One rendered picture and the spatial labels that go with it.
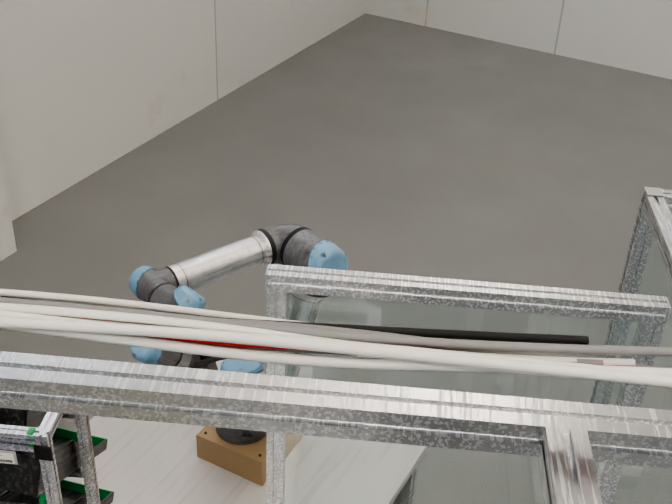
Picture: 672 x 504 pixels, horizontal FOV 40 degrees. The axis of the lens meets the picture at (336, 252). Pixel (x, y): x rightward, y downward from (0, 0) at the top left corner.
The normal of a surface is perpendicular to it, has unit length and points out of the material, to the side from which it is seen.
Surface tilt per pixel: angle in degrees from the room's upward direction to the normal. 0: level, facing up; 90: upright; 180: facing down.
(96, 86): 90
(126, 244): 0
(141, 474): 0
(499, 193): 0
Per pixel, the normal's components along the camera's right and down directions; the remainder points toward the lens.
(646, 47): -0.48, 0.46
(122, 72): 0.88, 0.29
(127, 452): 0.04, -0.84
